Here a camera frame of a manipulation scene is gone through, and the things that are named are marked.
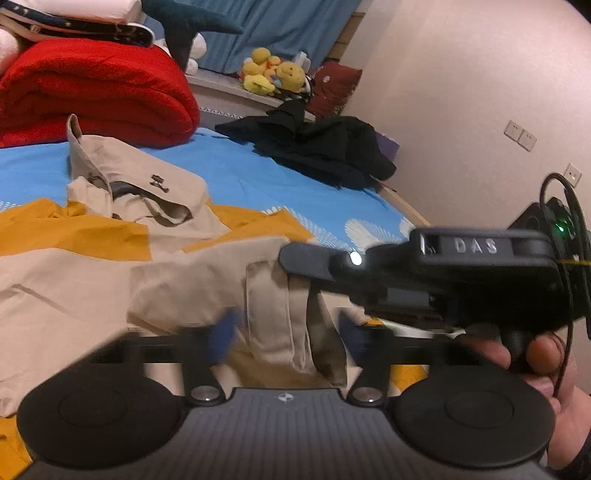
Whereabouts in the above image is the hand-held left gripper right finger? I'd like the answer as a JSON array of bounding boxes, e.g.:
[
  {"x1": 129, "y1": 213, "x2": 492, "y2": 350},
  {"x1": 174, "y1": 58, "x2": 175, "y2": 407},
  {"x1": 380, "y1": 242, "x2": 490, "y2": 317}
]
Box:
[{"x1": 336, "y1": 308, "x2": 462, "y2": 408}]

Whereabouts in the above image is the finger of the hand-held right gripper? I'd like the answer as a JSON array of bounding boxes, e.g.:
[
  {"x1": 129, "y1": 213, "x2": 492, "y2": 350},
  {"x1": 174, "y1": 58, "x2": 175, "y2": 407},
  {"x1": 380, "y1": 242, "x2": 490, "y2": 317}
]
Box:
[{"x1": 278, "y1": 242, "x2": 370, "y2": 283}]

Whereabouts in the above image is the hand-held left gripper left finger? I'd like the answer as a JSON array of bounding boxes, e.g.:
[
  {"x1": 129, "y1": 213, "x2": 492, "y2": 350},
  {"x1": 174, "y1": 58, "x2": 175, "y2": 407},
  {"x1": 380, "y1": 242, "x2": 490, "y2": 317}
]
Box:
[{"x1": 90, "y1": 309, "x2": 243, "y2": 408}]

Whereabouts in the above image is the beige and yellow jacket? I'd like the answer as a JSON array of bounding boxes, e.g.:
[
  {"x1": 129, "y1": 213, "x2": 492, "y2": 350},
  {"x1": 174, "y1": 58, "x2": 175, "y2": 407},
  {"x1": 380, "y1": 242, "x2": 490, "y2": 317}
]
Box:
[{"x1": 0, "y1": 113, "x2": 437, "y2": 480}]

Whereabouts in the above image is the person's right forearm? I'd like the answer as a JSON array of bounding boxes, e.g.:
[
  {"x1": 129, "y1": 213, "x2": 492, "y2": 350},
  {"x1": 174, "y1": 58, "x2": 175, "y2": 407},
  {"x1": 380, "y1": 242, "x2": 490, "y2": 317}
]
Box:
[{"x1": 547, "y1": 364, "x2": 591, "y2": 474}]

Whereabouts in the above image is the black clothes pile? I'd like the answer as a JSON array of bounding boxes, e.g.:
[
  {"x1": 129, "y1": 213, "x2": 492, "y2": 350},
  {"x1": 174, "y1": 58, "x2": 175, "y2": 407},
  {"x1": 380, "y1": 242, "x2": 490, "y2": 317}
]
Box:
[{"x1": 215, "y1": 99, "x2": 398, "y2": 190}]

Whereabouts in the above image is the person's right hand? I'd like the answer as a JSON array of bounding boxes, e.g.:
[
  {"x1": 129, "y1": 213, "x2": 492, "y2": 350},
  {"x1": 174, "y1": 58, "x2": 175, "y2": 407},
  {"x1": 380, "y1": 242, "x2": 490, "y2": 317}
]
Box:
[{"x1": 455, "y1": 333, "x2": 578, "y2": 418}]

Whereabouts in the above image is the blue patterned bed sheet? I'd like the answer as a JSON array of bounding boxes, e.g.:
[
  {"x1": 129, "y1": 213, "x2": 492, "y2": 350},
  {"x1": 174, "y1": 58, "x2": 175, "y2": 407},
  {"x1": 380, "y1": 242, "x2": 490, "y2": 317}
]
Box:
[{"x1": 0, "y1": 127, "x2": 416, "y2": 254}]

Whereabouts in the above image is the purple cloth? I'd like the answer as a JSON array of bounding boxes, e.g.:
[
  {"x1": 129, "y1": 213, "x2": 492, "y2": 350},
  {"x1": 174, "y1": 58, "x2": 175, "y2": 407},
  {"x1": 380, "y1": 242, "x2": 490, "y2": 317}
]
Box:
[{"x1": 375, "y1": 131, "x2": 400, "y2": 160}]

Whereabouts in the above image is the dark red pillow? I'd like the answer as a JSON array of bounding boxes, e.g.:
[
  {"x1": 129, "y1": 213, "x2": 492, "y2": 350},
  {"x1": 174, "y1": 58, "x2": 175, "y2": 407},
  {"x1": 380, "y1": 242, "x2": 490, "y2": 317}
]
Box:
[{"x1": 306, "y1": 62, "x2": 363, "y2": 118}]

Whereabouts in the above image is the yellow duck plush toy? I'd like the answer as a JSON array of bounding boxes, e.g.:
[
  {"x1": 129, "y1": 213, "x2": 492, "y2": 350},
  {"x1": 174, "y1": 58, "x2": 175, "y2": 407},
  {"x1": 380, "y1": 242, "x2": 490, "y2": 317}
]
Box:
[
  {"x1": 241, "y1": 46, "x2": 283, "y2": 96},
  {"x1": 274, "y1": 61, "x2": 308, "y2": 94}
]

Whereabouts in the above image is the white window ledge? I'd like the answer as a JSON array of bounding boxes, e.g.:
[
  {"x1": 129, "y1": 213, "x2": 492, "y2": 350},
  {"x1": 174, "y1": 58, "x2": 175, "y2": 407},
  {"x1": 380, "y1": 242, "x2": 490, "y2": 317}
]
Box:
[{"x1": 187, "y1": 71, "x2": 319, "y2": 123}]

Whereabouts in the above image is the blue curtain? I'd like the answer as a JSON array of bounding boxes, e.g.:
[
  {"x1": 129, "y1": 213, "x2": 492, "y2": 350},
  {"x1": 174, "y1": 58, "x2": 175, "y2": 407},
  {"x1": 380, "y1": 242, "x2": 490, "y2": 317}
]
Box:
[{"x1": 185, "y1": 0, "x2": 363, "y2": 77}]

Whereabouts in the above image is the white plush toy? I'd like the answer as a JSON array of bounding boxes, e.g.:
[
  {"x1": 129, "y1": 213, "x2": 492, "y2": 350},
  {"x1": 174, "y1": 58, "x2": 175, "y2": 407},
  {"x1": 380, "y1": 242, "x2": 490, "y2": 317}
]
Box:
[{"x1": 154, "y1": 31, "x2": 208, "y2": 75}]

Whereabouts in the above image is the dark teal shark plush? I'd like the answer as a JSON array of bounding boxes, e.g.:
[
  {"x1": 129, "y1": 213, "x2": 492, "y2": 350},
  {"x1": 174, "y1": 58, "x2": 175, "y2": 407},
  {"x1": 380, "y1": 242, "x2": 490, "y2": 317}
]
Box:
[{"x1": 141, "y1": 0, "x2": 244, "y2": 71}]

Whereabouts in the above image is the red folded blanket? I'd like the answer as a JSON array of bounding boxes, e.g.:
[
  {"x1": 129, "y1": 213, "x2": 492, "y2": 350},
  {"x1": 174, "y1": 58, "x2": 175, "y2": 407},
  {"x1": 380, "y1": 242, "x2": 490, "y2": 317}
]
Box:
[{"x1": 0, "y1": 39, "x2": 201, "y2": 149}]

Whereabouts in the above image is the white pillow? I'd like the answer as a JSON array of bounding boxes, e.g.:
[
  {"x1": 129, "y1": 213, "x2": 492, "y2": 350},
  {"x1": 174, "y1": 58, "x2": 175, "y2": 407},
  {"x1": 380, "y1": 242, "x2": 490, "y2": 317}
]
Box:
[{"x1": 18, "y1": 0, "x2": 141, "y2": 24}]

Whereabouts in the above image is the dark star-patterned folded blanket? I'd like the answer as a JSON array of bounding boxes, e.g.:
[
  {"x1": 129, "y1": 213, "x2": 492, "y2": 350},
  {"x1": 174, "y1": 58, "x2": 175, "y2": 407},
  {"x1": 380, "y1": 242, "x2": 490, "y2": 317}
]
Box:
[{"x1": 0, "y1": 0, "x2": 155, "y2": 48}]

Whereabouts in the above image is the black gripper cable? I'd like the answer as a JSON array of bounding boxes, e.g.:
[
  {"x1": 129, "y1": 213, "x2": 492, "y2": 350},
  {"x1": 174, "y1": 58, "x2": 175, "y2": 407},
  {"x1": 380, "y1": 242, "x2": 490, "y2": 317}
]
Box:
[{"x1": 539, "y1": 173, "x2": 591, "y2": 416}]

